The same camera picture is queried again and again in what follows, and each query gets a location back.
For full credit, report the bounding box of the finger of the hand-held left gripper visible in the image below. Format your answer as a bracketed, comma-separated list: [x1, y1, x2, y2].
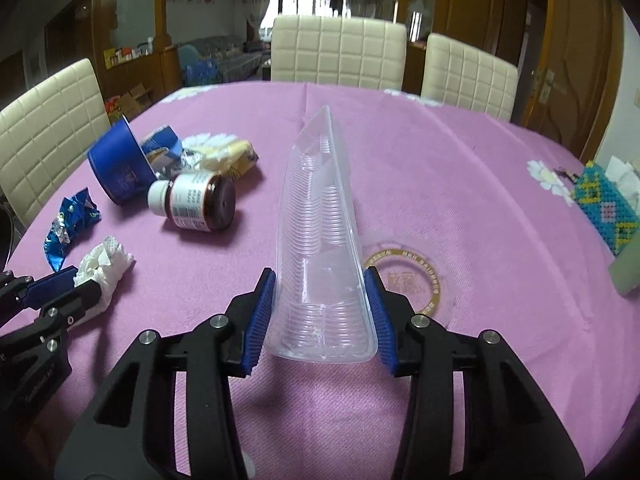
[0, 266, 80, 311]
[0, 282, 103, 356]

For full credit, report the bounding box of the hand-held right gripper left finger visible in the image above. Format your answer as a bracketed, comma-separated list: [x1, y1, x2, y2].
[54, 267, 278, 480]

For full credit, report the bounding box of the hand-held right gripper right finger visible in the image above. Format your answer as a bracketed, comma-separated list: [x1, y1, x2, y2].
[363, 266, 586, 480]

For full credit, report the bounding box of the white tissue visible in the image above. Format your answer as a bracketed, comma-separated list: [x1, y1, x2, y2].
[605, 156, 640, 196]
[74, 236, 136, 328]

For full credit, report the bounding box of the clear plastic food tray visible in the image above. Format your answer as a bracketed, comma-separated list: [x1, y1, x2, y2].
[267, 105, 379, 363]

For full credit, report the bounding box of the yellow snack bag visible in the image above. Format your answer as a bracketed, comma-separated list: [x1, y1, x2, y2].
[182, 135, 261, 181]

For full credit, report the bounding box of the blue foil wrapper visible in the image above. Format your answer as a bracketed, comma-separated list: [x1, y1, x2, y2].
[42, 187, 102, 271]

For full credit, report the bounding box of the brown bottle with white cap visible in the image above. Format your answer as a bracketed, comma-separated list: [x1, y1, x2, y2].
[147, 170, 237, 233]

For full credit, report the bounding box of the blue paper cup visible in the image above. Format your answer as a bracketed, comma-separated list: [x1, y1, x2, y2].
[87, 115, 166, 206]

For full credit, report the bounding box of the pink floral tablecloth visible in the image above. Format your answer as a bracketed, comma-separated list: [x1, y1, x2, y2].
[0, 81, 640, 480]

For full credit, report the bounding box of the cream quilted chair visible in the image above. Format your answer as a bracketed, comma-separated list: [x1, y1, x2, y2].
[0, 57, 112, 233]
[420, 32, 519, 123]
[270, 15, 407, 93]

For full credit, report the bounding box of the blue and white wrapper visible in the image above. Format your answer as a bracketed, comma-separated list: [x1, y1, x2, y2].
[137, 125, 188, 176]

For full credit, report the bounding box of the cardboard box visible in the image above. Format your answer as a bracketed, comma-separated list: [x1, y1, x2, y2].
[120, 82, 153, 113]

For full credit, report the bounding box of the wooden cabinet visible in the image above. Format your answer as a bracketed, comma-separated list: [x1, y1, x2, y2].
[102, 50, 182, 106]

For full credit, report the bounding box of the beaded tissue box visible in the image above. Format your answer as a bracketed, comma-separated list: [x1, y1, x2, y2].
[571, 160, 640, 261]

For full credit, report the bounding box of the row of items on cabinet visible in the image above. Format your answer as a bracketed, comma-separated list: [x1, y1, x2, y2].
[102, 39, 154, 67]

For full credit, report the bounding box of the pale green object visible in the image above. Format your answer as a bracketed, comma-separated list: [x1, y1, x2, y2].
[607, 230, 640, 297]

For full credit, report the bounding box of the blue pack of bottles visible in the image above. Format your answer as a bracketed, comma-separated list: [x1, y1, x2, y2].
[182, 57, 221, 86]

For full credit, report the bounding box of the grey patterned sofa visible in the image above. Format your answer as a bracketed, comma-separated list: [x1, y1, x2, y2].
[177, 35, 266, 83]

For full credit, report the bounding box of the white tissue in box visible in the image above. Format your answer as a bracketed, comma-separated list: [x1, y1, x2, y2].
[605, 156, 640, 196]

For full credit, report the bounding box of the wooden door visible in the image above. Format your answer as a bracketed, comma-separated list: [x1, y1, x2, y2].
[520, 0, 626, 161]

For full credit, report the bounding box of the window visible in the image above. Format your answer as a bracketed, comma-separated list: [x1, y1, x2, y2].
[270, 0, 347, 20]

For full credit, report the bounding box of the clear lid with gold ring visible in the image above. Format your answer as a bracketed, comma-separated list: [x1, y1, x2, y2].
[357, 230, 458, 333]

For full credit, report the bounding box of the metal door handle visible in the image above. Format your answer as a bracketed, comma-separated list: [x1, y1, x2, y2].
[537, 70, 557, 107]

